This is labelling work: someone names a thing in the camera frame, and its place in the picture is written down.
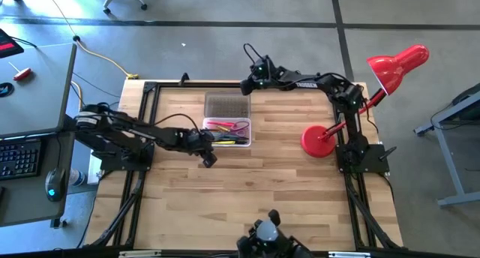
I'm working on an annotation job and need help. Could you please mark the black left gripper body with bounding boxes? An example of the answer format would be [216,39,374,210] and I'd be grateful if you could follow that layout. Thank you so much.
[178,128,215,157]

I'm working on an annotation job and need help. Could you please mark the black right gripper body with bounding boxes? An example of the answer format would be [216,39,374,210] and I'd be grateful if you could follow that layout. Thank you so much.
[249,55,281,91]

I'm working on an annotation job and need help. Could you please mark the clear plastic supply box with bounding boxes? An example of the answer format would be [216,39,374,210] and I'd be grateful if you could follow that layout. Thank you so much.
[202,91,253,148]

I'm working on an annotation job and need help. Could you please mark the purple scissors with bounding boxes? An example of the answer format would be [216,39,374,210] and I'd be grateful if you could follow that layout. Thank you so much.
[227,120,251,137]

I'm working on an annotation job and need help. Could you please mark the red desk lamp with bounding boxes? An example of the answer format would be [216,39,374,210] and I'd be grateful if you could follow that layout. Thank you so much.
[300,43,431,158]

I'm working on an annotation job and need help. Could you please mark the black computer mouse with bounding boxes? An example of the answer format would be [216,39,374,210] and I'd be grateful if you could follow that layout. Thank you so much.
[44,167,67,203]

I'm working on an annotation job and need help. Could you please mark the grey desk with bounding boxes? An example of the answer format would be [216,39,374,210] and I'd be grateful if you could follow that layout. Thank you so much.
[0,42,78,139]

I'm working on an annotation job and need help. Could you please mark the dark keyboard shelf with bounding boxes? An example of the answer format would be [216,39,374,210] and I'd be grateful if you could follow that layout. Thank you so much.
[0,132,75,229]

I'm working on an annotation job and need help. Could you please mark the black keyboard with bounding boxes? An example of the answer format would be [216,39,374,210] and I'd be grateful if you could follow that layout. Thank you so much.
[0,137,42,181]

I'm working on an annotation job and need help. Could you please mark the black tablet red screen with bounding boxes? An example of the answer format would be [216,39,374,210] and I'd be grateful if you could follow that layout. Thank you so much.
[0,28,25,59]

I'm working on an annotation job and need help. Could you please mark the silver bracket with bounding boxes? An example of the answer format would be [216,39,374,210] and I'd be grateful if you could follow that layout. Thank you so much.
[328,251,371,258]
[118,250,162,258]

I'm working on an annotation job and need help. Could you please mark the yellow cable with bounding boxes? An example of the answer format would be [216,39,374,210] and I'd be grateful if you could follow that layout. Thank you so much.
[42,0,140,81]

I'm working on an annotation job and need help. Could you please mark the grey table frame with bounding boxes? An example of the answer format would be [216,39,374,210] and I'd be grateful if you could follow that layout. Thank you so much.
[414,83,480,209]

